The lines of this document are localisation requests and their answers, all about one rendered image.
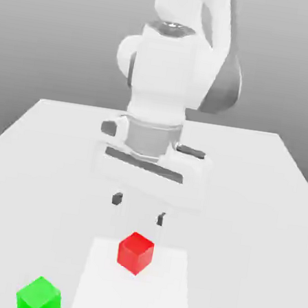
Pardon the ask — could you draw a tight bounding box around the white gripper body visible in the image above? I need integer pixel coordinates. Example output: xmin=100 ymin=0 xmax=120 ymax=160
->
xmin=87 ymin=137 xmax=214 ymax=213

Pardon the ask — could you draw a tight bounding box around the small red cube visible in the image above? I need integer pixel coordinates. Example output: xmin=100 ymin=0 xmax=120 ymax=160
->
xmin=114 ymin=229 xmax=157 ymax=278

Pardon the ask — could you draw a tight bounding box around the small green cube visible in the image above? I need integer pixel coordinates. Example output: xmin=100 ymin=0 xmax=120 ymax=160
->
xmin=14 ymin=272 xmax=66 ymax=308

